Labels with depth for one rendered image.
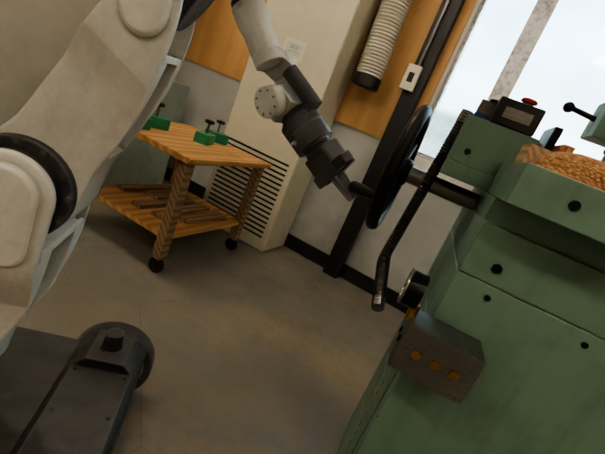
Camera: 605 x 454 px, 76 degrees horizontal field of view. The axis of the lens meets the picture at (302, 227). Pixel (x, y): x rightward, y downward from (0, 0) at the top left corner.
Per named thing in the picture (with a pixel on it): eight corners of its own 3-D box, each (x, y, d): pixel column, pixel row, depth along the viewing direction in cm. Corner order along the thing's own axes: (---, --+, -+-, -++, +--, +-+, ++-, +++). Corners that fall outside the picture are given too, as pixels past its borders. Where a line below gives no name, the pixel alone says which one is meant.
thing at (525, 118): (469, 122, 85) (481, 97, 83) (519, 140, 82) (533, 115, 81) (474, 114, 73) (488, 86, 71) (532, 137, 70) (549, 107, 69)
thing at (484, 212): (467, 199, 100) (474, 185, 99) (550, 234, 95) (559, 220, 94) (483, 219, 63) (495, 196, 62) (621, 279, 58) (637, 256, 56)
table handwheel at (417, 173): (390, 180, 106) (429, 79, 85) (461, 211, 101) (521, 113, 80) (347, 248, 87) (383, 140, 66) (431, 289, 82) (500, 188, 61)
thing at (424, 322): (391, 342, 69) (410, 304, 67) (457, 378, 66) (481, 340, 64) (384, 365, 61) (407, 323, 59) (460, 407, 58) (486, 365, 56)
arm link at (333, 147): (308, 196, 85) (277, 152, 86) (338, 178, 89) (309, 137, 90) (333, 170, 74) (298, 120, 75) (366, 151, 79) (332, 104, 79)
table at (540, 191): (439, 169, 111) (449, 149, 110) (547, 214, 104) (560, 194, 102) (438, 174, 55) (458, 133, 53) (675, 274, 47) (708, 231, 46)
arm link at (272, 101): (275, 147, 81) (246, 104, 82) (305, 139, 89) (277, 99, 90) (308, 112, 73) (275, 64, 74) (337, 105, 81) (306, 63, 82)
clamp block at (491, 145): (445, 158, 89) (464, 121, 87) (503, 182, 86) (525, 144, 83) (446, 158, 75) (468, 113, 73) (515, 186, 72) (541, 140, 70)
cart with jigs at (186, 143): (166, 208, 236) (196, 106, 219) (239, 251, 219) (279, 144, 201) (62, 219, 177) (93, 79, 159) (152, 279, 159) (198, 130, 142)
